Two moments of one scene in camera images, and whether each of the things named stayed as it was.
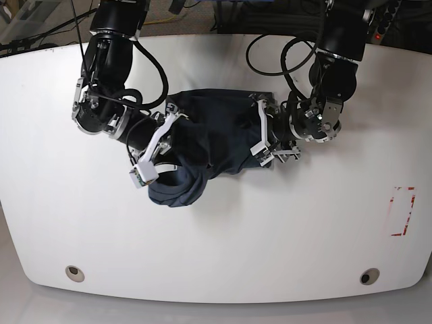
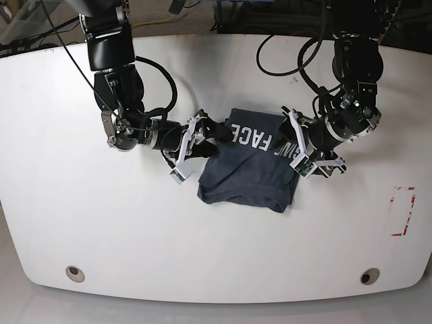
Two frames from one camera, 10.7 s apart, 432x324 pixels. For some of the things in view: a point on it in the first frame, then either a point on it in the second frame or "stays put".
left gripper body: [159, 144] -> [195, 134]
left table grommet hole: [75, 273] stays put
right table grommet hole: [369, 276] stays put
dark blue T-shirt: [214, 133] -> [255, 168]
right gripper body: [283, 149] -> [326, 160]
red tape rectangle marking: [408, 219] stays put
